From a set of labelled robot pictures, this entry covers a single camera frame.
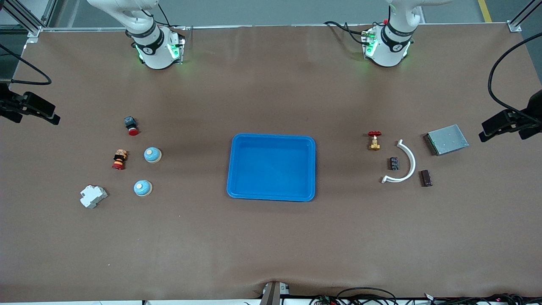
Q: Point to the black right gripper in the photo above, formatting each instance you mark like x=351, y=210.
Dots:
x=5, y=103

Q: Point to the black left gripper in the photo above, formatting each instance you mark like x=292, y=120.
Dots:
x=534, y=106

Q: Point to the long maroon capacitor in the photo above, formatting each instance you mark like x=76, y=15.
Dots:
x=425, y=178

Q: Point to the light blue call bell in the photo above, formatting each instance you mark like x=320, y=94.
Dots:
x=152, y=154
x=142, y=188

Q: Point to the short black capacitor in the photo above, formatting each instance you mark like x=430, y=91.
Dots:
x=394, y=163

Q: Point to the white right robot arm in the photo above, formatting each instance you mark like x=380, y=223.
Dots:
x=154, y=46

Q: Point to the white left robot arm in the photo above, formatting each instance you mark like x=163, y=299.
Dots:
x=391, y=46

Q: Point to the grey metal box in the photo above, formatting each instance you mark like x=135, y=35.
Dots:
x=446, y=140

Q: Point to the red pushbutton with black base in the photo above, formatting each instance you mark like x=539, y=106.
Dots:
x=131, y=126

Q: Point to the red pushbutton with orange base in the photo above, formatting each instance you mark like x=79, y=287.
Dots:
x=120, y=159

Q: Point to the white circuit breaker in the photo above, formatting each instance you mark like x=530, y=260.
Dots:
x=93, y=196

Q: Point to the blue plastic tray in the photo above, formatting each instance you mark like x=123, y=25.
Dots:
x=271, y=169

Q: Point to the metal table edge clamp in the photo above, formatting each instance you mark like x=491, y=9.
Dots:
x=274, y=294

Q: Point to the aluminium frame post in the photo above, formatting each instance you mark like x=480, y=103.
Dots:
x=514, y=26
x=34, y=29

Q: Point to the white curved plastic bracket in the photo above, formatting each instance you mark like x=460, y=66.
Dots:
x=411, y=163

